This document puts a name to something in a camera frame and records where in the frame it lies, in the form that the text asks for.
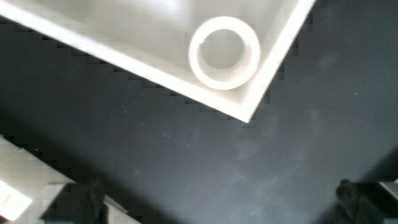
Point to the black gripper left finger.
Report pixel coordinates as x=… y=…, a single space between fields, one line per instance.
x=77 y=207

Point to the white square tabletop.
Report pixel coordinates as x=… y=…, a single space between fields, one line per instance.
x=201 y=45

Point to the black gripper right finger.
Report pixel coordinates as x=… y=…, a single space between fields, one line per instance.
x=366 y=204

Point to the white U-shaped obstacle fence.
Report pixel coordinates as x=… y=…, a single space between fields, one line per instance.
x=30 y=185

